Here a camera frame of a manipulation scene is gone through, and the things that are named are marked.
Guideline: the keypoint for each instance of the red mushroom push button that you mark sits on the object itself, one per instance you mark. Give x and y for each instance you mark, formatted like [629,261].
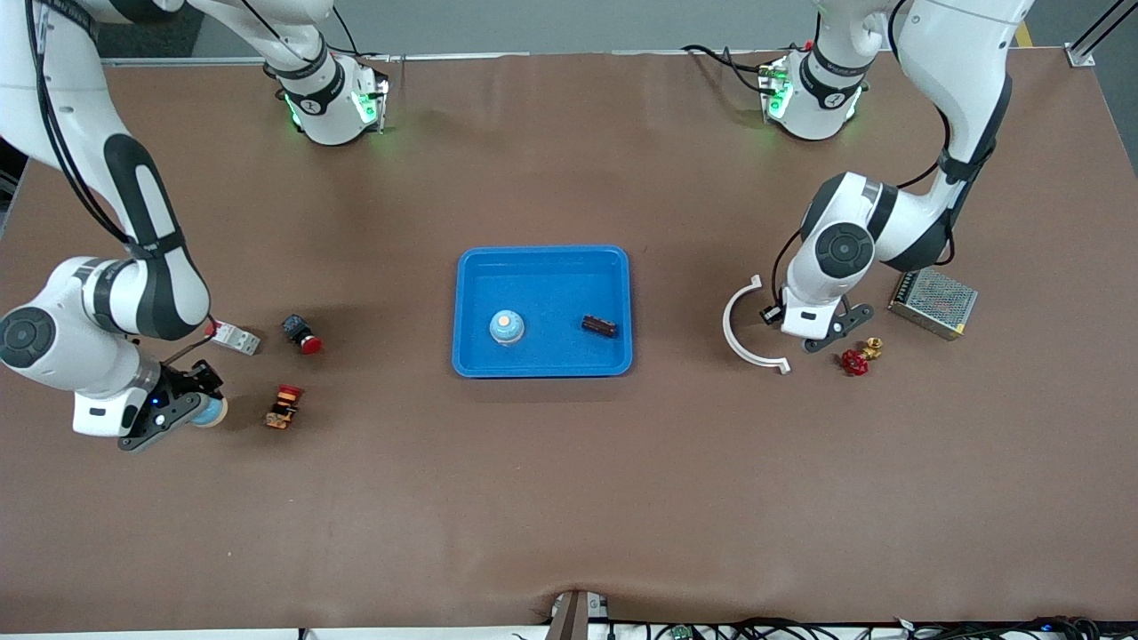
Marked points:
[302,333]

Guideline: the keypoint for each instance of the white red circuit breaker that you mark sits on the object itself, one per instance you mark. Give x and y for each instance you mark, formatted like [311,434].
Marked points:
[238,339]

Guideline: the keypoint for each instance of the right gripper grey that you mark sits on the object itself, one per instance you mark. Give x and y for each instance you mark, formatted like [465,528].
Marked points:
[188,380]

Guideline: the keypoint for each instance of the grey metal stand bracket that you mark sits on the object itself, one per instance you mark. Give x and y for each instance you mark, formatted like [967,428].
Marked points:
[576,618]

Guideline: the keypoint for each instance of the brown table mat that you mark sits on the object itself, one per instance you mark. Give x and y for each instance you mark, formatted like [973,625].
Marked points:
[569,489]

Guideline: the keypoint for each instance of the light blue call bell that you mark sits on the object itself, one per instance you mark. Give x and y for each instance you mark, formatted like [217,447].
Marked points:
[213,412]
[506,326]

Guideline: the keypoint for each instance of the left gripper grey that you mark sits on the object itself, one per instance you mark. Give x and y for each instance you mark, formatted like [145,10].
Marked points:
[770,313]

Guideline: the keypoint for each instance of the red orange button switch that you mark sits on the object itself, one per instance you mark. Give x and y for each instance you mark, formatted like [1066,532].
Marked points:
[284,406]

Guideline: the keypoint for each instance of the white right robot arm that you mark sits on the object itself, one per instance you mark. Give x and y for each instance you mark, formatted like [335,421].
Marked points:
[80,107]

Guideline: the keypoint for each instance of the dark brown capacitor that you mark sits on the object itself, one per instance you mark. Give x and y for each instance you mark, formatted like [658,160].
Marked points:
[599,326]

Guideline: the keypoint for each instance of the metal mesh power supply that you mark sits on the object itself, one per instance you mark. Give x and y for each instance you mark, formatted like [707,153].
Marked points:
[933,307]

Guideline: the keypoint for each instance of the blue plastic tray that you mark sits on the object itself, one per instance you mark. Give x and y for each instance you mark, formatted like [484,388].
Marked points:
[551,267]

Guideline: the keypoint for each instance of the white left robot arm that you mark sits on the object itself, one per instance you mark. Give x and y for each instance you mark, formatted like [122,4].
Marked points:
[960,71]

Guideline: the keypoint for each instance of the white curved plastic bracket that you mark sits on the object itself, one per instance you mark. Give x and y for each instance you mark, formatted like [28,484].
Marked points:
[725,320]

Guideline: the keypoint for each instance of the aluminium frame profile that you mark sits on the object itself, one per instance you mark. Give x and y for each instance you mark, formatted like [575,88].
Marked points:
[1080,55]

